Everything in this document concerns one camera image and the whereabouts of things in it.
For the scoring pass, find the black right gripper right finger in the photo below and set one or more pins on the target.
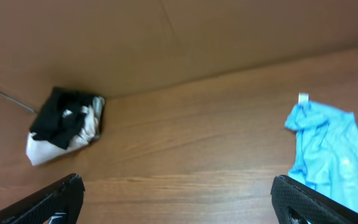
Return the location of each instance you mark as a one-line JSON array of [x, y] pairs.
[[294, 202]]

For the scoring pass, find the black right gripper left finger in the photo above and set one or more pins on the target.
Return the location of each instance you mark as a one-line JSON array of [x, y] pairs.
[[59, 202]]

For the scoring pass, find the black t-shirt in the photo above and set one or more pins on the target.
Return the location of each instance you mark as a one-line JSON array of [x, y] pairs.
[[61, 117]]

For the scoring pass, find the folded beige garment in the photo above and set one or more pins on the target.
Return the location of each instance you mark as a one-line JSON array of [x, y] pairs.
[[39, 152]]

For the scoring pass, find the light blue t-shirt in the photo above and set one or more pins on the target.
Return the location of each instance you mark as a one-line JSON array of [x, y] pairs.
[[326, 157]]

